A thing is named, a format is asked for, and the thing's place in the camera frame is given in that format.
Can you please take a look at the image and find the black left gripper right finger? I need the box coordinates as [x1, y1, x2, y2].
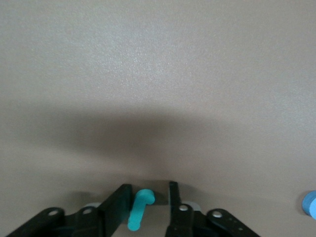
[165, 181, 260, 237]

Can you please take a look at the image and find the brown table cover sheet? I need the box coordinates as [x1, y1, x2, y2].
[0, 0, 316, 237]

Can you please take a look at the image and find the teal foam letter j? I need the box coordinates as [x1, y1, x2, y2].
[127, 189, 156, 232]

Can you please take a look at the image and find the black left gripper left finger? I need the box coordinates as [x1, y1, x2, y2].
[4, 184, 133, 237]

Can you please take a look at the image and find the blue foam letter o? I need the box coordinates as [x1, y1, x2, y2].
[302, 190, 316, 221]

